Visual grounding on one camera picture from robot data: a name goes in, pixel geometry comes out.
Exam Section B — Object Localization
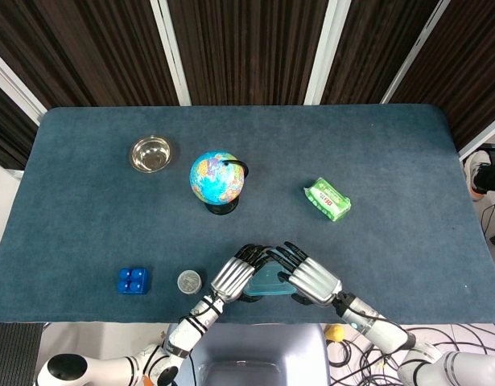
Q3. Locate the blue table cloth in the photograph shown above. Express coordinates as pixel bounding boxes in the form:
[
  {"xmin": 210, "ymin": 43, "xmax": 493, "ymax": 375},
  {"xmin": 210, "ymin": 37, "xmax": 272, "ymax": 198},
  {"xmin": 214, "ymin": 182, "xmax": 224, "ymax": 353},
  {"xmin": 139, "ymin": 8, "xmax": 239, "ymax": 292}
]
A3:
[{"xmin": 0, "ymin": 104, "xmax": 495, "ymax": 326}]

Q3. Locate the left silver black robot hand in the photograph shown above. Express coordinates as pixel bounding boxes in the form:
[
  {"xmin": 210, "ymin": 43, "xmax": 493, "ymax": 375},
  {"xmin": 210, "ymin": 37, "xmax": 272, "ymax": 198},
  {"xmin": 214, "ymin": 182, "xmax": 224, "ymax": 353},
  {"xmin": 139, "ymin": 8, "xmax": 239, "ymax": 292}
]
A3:
[{"xmin": 209, "ymin": 243, "xmax": 276, "ymax": 305}]

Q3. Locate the white orange shoe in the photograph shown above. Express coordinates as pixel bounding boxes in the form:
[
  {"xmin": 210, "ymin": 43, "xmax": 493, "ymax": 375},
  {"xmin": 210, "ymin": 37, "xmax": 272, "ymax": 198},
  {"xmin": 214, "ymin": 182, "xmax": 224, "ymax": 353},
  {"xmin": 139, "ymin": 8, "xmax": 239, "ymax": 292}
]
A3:
[{"xmin": 463, "ymin": 150, "xmax": 493, "ymax": 201}]

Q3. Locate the black ribbed floor mat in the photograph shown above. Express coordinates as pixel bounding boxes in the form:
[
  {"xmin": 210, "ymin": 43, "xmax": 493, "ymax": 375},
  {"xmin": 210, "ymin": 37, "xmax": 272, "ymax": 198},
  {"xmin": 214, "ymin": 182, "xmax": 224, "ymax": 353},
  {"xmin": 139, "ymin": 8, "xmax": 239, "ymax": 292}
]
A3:
[{"xmin": 0, "ymin": 321, "xmax": 45, "ymax": 355}]

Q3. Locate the teal blue object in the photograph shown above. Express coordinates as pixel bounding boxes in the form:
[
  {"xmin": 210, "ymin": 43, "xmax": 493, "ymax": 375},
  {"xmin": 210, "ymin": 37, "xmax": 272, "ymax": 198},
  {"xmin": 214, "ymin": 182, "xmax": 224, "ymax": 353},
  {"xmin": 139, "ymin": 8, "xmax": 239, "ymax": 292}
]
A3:
[{"xmin": 245, "ymin": 259, "xmax": 295, "ymax": 300}]

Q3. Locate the grey robot torso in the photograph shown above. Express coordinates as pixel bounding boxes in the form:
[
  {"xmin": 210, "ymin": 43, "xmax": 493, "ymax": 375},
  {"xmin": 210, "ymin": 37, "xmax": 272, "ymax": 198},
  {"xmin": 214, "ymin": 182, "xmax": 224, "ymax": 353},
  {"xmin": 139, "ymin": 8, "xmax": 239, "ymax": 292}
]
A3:
[{"xmin": 178, "ymin": 322, "xmax": 331, "ymax": 386}]

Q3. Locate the stainless steel bowl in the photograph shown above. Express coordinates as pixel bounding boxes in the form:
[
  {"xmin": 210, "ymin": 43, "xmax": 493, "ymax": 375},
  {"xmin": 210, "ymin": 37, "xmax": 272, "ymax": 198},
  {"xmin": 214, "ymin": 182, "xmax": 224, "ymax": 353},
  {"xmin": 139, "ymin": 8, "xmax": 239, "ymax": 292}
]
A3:
[{"xmin": 129, "ymin": 135, "xmax": 176, "ymax": 175}]

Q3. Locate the green tissue pack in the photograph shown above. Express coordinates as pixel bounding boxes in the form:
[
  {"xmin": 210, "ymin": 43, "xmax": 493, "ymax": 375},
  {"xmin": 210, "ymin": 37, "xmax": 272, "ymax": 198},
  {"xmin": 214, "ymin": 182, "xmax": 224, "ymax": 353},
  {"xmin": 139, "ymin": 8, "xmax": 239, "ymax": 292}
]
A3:
[{"xmin": 303, "ymin": 176, "xmax": 352, "ymax": 223}]

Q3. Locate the black floor cable tangle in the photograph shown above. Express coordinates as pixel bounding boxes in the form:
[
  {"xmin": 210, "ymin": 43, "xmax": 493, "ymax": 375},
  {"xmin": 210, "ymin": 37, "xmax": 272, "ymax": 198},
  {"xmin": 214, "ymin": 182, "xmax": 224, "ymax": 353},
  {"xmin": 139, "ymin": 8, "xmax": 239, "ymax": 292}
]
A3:
[{"xmin": 327, "ymin": 321, "xmax": 495, "ymax": 386}]

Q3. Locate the blue building block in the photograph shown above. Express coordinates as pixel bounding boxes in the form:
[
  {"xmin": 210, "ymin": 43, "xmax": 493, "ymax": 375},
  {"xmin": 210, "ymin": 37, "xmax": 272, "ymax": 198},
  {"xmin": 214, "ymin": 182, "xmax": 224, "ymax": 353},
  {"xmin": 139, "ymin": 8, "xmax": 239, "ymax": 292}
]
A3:
[{"xmin": 117, "ymin": 266, "xmax": 152, "ymax": 297}]

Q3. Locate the clear round jar of clips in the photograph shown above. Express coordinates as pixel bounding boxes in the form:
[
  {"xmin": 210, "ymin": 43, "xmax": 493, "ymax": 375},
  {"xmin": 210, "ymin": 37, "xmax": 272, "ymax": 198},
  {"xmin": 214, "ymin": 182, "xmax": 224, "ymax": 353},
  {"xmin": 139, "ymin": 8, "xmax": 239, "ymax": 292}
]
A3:
[{"xmin": 177, "ymin": 269, "xmax": 204, "ymax": 295}]

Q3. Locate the world globe on black stand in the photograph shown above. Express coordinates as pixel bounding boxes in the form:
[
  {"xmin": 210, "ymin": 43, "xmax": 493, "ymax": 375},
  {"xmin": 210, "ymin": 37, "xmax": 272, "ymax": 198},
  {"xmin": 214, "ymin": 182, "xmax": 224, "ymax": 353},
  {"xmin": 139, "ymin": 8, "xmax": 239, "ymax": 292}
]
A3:
[{"xmin": 189, "ymin": 150, "xmax": 250, "ymax": 216}]

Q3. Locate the white partition post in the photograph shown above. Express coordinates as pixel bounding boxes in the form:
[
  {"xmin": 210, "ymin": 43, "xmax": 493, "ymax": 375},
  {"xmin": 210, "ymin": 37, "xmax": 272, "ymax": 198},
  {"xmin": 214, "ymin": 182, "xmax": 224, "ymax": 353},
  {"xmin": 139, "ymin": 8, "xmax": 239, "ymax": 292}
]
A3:
[
  {"xmin": 150, "ymin": 0, "xmax": 192, "ymax": 107},
  {"xmin": 0, "ymin": 46, "xmax": 47, "ymax": 121},
  {"xmin": 303, "ymin": 0, "xmax": 340, "ymax": 106},
  {"xmin": 381, "ymin": 0, "xmax": 452, "ymax": 105}
]

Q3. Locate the small yellow object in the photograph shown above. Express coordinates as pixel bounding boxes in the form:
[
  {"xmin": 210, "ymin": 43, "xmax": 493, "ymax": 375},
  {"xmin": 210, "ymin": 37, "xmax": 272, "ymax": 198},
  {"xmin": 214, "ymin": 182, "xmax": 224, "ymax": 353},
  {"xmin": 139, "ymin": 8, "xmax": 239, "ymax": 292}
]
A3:
[{"xmin": 325, "ymin": 324, "xmax": 347, "ymax": 343}]

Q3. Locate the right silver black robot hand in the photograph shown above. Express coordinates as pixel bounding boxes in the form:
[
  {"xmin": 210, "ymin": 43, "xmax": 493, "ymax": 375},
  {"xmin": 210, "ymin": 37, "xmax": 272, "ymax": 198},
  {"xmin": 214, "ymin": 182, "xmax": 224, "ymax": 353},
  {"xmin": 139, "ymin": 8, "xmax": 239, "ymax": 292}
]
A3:
[{"xmin": 270, "ymin": 240, "xmax": 344, "ymax": 309}]

